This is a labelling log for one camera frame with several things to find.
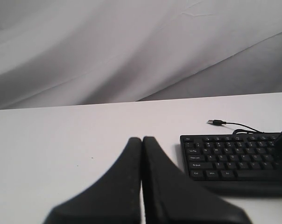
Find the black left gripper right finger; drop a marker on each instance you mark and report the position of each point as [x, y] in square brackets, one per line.
[171, 197]

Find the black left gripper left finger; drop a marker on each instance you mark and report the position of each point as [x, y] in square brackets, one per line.
[112, 199]

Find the black Acer keyboard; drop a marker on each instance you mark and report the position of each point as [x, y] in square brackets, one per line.
[234, 164]

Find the grey backdrop cloth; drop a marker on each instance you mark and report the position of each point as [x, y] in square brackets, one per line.
[74, 52]

